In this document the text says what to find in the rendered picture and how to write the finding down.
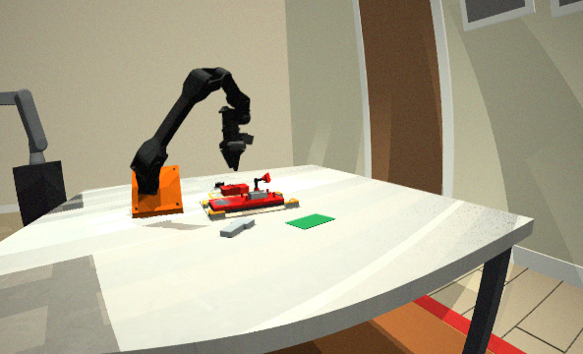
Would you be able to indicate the green flat rectangular mat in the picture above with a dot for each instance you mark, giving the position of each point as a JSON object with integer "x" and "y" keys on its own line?
{"x": 310, "y": 221}

